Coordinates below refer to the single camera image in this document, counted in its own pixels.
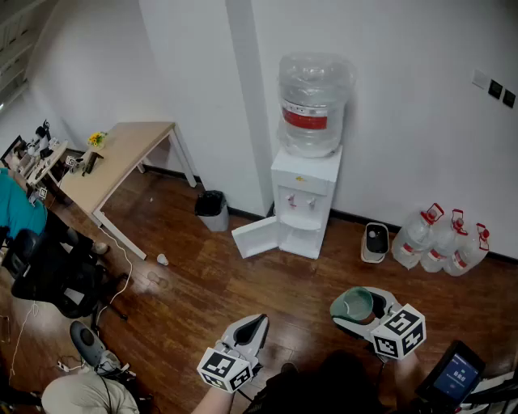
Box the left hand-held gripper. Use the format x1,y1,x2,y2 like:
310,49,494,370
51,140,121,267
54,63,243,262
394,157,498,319
197,314,270,394

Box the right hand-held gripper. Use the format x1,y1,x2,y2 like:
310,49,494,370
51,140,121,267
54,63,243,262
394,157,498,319
331,287,427,361

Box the green cup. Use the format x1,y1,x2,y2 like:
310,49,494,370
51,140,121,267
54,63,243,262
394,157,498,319
329,286,375,325

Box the white water dispenser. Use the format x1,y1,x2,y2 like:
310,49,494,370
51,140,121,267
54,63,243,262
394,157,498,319
231,145,343,260

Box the person's right forearm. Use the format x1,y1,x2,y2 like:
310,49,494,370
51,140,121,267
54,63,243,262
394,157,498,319
393,350,422,409

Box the person's left forearm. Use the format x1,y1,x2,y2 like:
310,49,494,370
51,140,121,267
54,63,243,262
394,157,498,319
189,386,236,414

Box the large clear water jug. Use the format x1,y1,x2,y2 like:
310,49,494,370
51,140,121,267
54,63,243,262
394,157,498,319
277,52,357,158

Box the small white heater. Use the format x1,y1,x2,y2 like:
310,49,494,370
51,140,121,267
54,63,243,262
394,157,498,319
360,222,390,264

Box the person's black clothing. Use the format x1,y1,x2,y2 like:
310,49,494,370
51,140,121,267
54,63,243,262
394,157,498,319
242,349,389,414

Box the black tablet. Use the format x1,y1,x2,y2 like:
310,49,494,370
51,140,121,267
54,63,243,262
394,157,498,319
415,340,486,410

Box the grey bin with black bag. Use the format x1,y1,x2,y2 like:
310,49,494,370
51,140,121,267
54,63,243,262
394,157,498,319
193,189,231,233

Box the black and white metal rack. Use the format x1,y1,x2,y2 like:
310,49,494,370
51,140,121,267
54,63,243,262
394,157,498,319
459,370,518,414

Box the black office chair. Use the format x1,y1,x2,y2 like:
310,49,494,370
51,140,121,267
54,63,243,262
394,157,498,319
1,228,130,331

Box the light wooden desk white legs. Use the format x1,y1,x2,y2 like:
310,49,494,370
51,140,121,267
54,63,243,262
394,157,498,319
58,121,198,261

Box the black stand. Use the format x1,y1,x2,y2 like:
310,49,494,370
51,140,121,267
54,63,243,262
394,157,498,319
80,150,104,177

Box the white side table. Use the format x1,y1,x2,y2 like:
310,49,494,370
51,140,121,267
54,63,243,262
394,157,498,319
23,139,70,188

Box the black and white robot figure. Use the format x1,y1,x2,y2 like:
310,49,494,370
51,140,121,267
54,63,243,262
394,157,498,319
33,119,53,155

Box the clear water bottle red handle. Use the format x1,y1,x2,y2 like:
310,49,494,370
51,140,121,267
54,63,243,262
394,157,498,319
419,209,469,273
443,222,490,277
391,202,445,271

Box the white cable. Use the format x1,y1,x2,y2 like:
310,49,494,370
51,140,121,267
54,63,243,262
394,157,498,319
7,212,134,385

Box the black picture frame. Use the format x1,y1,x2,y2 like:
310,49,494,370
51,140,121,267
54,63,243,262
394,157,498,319
0,134,28,163

